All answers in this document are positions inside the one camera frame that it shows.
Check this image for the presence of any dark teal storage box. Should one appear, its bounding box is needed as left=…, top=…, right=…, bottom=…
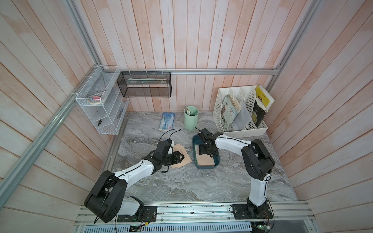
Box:
left=192, top=135, right=220, bottom=170

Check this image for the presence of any brown paper stack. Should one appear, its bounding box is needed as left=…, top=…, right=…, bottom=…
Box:
left=194, top=145, right=215, bottom=167

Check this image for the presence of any brown stationery paper sheet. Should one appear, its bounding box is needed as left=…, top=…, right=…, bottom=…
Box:
left=171, top=144, right=192, bottom=169

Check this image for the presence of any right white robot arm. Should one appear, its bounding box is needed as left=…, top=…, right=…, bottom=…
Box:
left=198, top=128, right=275, bottom=208

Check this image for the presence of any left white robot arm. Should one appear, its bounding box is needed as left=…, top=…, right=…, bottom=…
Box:
left=84, top=139, right=185, bottom=223

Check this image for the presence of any blue packaged item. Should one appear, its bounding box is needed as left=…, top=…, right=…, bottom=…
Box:
left=159, top=112, right=175, bottom=131

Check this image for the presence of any mint green pen cup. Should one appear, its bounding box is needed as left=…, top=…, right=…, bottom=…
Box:
left=184, top=106, right=199, bottom=130

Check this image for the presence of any illustrated booklet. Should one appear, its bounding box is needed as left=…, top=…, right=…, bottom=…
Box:
left=221, top=94, right=241, bottom=130

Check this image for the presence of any grey folder in organizer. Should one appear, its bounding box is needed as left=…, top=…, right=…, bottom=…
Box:
left=233, top=102, right=252, bottom=131

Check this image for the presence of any white plastic file organizer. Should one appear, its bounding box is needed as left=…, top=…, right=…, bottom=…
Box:
left=213, top=86, right=268, bottom=138

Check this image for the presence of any dark book in organizer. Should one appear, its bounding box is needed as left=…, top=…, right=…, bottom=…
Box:
left=252, top=98, right=268, bottom=128

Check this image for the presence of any yellow book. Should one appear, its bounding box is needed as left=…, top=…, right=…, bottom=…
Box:
left=255, top=85, right=275, bottom=110

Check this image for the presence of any tape roll on shelf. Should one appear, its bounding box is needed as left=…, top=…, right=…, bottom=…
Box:
left=87, top=94, right=107, bottom=105

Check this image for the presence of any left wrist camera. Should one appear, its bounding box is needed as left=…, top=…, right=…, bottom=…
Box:
left=166, top=138, right=175, bottom=154

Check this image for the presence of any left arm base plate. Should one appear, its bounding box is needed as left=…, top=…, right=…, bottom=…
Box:
left=117, top=206, right=157, bottom=222

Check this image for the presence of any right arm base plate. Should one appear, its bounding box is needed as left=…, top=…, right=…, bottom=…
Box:
left=231, top=202, right=274, bottom=219

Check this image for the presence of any black mesh wall basket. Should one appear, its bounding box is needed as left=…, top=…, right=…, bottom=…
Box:
left=117, top=71, right=173, bottom=98

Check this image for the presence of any white wire wall shelf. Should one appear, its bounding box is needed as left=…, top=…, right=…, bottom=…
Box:
left=76, top=65, right=129, bottom=135

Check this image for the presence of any aluminium rail frame front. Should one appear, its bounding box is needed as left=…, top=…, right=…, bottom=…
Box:
left=74, top=200, right=315, bottom=226

